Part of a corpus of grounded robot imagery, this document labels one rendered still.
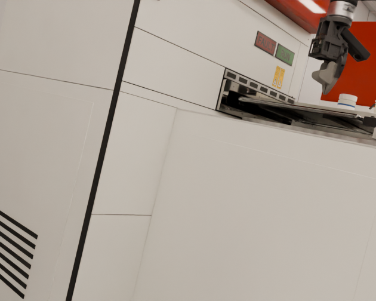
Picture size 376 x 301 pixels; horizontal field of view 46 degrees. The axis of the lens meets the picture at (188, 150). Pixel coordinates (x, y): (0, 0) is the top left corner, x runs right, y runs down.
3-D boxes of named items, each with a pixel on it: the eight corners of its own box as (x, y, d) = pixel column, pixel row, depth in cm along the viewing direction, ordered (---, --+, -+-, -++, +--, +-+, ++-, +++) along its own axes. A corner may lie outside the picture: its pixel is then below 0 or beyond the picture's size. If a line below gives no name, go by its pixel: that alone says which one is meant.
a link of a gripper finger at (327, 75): (311, 90, 126) (319, 58, 126) (328, 95, 128) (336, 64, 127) (316, 89, 123) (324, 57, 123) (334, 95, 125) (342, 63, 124)
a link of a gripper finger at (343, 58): (327, 77, 127) (334, 48, 127) (332, 79, 128) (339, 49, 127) (336, 76, 123) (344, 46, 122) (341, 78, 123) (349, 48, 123)
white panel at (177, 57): (113, 89, 106) (151, -76, 104) (280, 138, 167) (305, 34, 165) (122, 91, 104) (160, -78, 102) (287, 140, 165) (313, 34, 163)
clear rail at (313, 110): (236, 100, 132) (237, 95, 132) (239, 101, 134) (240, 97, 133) (357, 119, 108) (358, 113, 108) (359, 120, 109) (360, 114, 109)
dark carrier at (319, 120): (243, 100, 133) (243, 98, 133) (295, 120, 159) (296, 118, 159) (353, 117, 110) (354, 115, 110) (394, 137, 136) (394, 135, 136)
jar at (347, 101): (331, 115, 181) (336, 92, 180) (338, 118, 186) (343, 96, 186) (348, 117, 176) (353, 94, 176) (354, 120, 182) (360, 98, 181)
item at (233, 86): (214, 109, 132) (222, 78, 131) (285, 132, 165) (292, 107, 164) (219, 110, 130) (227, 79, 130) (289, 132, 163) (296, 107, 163)
